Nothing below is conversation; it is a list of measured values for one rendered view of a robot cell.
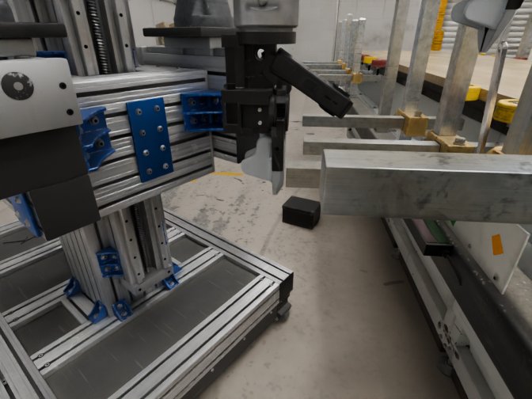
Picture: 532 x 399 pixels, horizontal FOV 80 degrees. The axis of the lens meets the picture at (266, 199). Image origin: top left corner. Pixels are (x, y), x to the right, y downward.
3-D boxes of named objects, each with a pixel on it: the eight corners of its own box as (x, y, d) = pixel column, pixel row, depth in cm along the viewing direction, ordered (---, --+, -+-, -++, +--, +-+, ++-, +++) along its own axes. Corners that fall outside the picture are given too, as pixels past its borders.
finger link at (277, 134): (271, 162, 45) (272, 99, 41) (284, 162, 45) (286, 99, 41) (268, 175, 41) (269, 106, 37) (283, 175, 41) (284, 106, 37)
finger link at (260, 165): (243, 191, 48) (241, 131, 44) (283, 194, 47) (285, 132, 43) (240, 202, 45) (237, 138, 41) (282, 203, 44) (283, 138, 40)
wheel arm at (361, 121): (302, 129, 91) (302, 114, 89) (302, 127, 94) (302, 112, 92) (461, 133, 88) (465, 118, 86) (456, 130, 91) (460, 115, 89)
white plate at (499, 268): (499, 294, 45) (526, 233, 40) (431, 206, 68) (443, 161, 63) (503, 294, 45) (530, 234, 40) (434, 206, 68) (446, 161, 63)
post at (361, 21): (348, 111, 188) (359, 17, 166) (347, 110, 191) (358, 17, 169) (354, 111, 188) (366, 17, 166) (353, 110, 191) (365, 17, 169)
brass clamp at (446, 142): (439, 169, 64) (446, 145, 62) (417, 148, 76) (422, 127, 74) (471, 171, 63) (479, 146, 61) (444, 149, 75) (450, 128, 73)
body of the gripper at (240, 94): (234, 124, 47) (229, 32, 42) (292, 126, 46) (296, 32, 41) (222, 139, 40) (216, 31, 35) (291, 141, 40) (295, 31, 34)
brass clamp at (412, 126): (403, 135, 86) (407, 117, 84) (390, 123, 98) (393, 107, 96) (427, 136, 86) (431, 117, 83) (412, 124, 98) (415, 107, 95)
